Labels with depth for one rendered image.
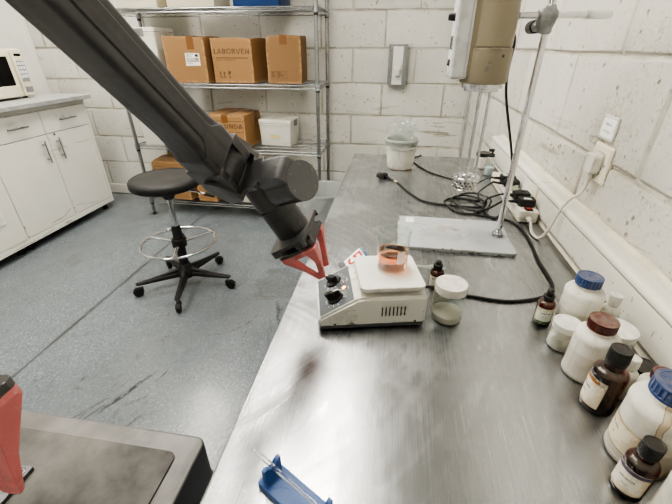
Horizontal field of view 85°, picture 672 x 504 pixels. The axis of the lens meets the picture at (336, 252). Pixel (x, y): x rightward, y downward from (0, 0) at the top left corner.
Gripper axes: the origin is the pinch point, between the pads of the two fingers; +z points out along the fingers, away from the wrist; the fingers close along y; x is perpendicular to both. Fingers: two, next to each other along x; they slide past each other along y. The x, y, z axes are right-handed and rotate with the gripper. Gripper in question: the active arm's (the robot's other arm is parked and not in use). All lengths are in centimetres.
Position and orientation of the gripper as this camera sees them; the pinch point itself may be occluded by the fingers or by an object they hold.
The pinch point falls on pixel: (321, 268)
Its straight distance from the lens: 66.1
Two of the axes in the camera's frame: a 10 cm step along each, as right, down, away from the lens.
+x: -8.5, 3.4, 4.1
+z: 5.1, 7.3, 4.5
